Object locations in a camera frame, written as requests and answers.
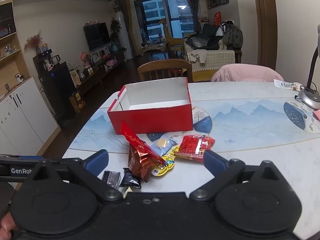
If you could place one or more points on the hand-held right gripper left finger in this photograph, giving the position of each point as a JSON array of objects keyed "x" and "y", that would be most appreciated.
[{"x": 97, "y": 161}]

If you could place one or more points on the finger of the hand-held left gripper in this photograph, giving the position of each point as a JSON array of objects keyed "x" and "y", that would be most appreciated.
[{"x": 32, "y": 157}]

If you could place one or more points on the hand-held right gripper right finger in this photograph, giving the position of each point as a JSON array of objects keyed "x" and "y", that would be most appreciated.
[{"x": 215, "y": 162}]

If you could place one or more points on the black silver candy wrapper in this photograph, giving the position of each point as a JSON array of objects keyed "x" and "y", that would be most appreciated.
[{"x": 111, "y": 178}]

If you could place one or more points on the red patterned snack packet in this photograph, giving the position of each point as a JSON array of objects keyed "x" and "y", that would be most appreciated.
[{"x": 192, "y": 146}]

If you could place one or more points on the dark triangular snack packet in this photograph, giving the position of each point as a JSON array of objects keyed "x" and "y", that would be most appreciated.
[{"x": 128, "y": 178}]

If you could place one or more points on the cream snack packet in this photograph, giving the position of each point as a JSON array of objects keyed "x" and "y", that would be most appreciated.
[{"x": 127, "y": 191}]

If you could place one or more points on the brown foil snack bag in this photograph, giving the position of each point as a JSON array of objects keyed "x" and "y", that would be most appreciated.
[{"x": 140, "y": 166}]

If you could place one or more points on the red foil snack bag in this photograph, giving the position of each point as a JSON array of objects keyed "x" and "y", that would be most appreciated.
[{"x": 136, "y": 140}]

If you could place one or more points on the light blue cookie packet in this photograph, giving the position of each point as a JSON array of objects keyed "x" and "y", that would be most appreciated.
[{"x": 162, "y": 143}]

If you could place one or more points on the red cardboard box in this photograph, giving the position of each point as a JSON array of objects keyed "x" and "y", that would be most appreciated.
[{"x": 150, "y": 120}]

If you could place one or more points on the person's left hand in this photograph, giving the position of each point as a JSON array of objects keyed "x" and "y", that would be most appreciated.
[{"x": 6, "y": 226}]

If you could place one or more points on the white floor cabinet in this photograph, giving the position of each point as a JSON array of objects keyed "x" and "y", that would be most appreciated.
[{"x": 27, "y": 115}]

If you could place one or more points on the yellow cartoon snack packet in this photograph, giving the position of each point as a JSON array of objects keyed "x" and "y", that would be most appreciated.
[{"x": 163, "y": 168}]

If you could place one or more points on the yellow brown cardboard box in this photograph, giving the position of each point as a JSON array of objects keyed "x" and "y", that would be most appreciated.
[{"x": 77, "y": 101}]

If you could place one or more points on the black water dispenser cabinet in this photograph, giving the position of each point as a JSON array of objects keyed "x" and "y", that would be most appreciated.
[{"x": 60, "y": 87}]

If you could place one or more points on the brown paper bag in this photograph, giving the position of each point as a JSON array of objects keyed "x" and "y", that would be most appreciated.
[{"x": 75, "y": 78}]

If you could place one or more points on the dark wooden television cabinet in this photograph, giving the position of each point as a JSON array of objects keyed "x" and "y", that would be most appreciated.
[{"x": 100, "y": 72}]

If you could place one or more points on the pink garment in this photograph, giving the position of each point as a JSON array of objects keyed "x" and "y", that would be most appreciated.
[{"x": 245, "y": 72}]

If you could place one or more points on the sofa with cream cover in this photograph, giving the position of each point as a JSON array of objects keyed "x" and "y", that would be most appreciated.
[{"x": 217, "y": 57}]

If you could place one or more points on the wooden chair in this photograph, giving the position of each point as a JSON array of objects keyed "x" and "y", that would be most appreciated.
[{"x": 162, "y": 65}]

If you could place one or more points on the pink flat item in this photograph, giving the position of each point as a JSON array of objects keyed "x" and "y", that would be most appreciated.
[{"x": 317, "y": 115}]

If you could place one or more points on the grey desk lamp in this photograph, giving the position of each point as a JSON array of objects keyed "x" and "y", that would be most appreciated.
[{"x": 308, "y": 98}]

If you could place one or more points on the dried flower bouquet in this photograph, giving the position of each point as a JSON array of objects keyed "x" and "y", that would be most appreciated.
[{"x": 32, "y": 40}]

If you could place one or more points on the flat television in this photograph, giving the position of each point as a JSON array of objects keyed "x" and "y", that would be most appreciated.
[{"x": 96, "y": 36}]

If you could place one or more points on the low coffee table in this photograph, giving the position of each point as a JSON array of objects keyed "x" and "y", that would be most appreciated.
[{"x": 155, "y": 48}]

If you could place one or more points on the pile of clothes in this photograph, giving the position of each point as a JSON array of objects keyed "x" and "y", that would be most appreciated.
[{"x": 232, "y": 36}]

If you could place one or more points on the white tower air conditioner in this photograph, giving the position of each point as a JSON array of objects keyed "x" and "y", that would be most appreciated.
[{"x": 122, "y": 35}]

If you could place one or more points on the yellow giraffe toy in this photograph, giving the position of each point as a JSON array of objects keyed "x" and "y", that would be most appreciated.
[{"x": 167, "y": 32}]

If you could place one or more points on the grey curtain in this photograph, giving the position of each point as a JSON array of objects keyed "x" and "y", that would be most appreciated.
[
  {"x": 130, "y": 25},
  {"x": 192, "y": 2}
]

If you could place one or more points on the wooden door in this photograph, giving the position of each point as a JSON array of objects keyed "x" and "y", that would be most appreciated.
[{"x": 266, "y": 30}]

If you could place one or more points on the glass balcony door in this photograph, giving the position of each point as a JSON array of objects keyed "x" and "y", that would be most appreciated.
[{"x": 172, "y": 10}]

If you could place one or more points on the wooden wall shelf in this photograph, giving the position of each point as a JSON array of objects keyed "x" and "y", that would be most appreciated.
[{"x": 10, "y": 67}]

